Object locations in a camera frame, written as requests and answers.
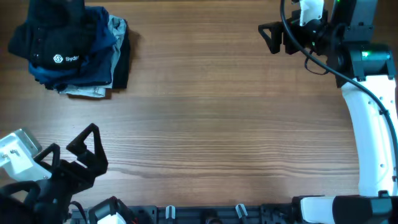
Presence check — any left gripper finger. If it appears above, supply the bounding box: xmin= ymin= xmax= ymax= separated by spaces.
xmin=33 ymin=142 xmax=62 ymax=172
xmin=66 ymin=123 xmax=108 ymax=177

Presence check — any black t-shirt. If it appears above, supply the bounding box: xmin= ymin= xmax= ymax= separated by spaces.
xmin=8 ymin=0 xmax=97 ymax=70

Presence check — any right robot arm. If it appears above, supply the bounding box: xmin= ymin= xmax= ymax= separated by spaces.
xmin=258 ymin=0 xmax=397 ymax=223

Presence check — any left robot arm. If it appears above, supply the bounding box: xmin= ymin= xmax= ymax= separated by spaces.
xmin=1 ymin=123 xmax=139 ymax=223

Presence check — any blue crumpled garment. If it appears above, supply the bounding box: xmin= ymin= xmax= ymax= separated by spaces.
xmin=29 ymin=6 xmax=116 ymax=90

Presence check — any grey folded garment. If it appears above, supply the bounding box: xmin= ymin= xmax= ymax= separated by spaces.
xmin=59 ymin=15 xmax=131 ymax=98

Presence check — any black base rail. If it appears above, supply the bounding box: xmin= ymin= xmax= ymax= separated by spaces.
xmin=70 ymin=203 xmax=299 ymax=224

